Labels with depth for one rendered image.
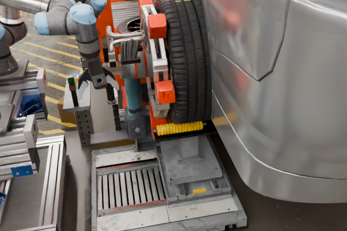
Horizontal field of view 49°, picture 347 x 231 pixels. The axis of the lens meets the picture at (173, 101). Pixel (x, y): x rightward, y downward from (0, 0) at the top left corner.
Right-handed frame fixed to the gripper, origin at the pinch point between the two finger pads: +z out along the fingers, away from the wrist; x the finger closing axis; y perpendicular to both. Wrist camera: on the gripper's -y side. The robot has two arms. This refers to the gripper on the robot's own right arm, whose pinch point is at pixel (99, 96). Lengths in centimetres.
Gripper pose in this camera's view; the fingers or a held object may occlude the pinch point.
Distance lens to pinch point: 143.6
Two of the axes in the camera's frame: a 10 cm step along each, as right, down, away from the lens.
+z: 0.2, 7.5, 6.6
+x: -9.4, 2.4, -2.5
